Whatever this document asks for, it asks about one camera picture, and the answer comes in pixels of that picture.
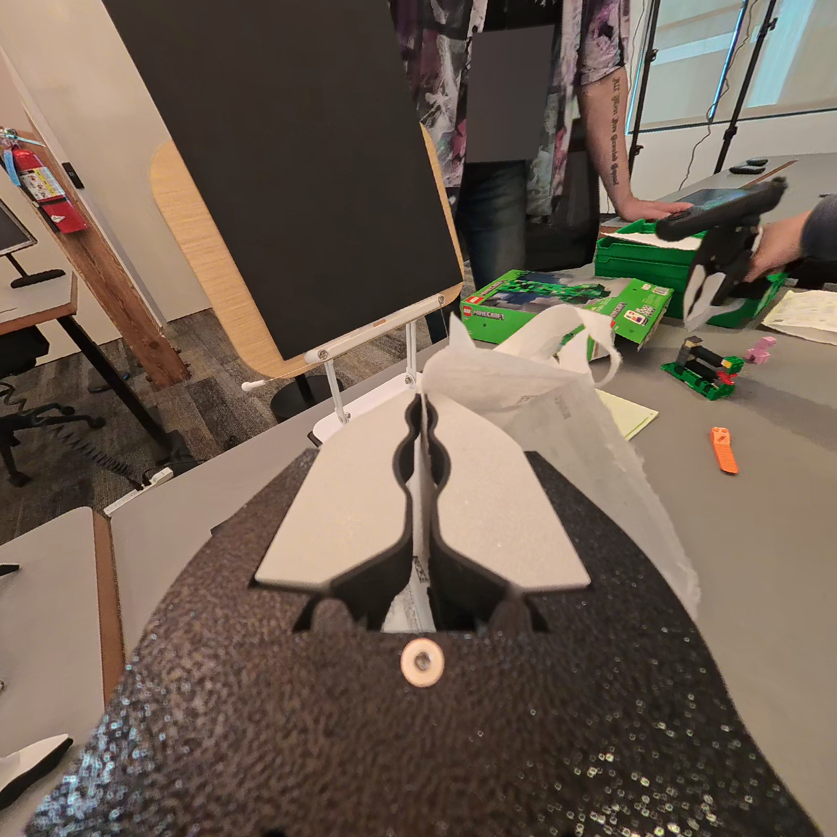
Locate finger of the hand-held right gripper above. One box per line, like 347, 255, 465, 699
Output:
682, 260, 712, 331
698, 296, 748, 329

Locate white paper sheets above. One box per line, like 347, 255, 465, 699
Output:
600, 229, 704, 252

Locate black coiled cable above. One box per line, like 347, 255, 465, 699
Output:
39, 418, 145, 488

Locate green plastic bin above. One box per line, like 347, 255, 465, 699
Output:
594, 219, 789, 329

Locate white power strip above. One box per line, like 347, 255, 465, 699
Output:
105, 466, 174, 515

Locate partly built toy brick model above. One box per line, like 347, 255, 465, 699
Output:
660, 335, 746, 401

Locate dark tablet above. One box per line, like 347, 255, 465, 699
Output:
674, 186, 743, 211

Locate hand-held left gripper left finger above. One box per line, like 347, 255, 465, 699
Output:
254, 392, 426, 632

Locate black office chair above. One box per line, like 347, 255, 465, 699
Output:
0, 327, 105, 488

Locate green toy brick box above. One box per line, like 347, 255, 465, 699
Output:
461, 269, 674, 350

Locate wood-edged grey table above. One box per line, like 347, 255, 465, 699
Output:
0, 507, 125, 837

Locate pale green instruction booklet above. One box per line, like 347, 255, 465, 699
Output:
595, 389, 660, 442

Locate small screen on black stand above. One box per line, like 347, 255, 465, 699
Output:
0, 196, 66, 290

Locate grey desk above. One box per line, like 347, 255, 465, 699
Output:
111, 153, 837, 837

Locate wood-topped side desk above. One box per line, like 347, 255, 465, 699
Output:
0, 271, 177, 459

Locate red fire extinguisher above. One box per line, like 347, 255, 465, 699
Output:
0, 127, 89, 234

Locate person's right hand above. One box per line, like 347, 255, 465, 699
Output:
745, 211, 815, 282

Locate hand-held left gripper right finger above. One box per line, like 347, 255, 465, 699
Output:
425, 408, 592, 632

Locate orange brick separator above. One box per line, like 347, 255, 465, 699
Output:
711, 426, 740, 475

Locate white paper bag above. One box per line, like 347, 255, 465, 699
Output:
382, 304, 701, 634

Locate wooden post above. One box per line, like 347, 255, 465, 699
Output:
0, 124, 184, 390

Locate pale printed paper sheet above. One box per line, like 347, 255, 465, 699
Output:
760, 289, 837, 345

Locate black panel on white stand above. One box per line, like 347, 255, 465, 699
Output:
101, 0, 465, 446

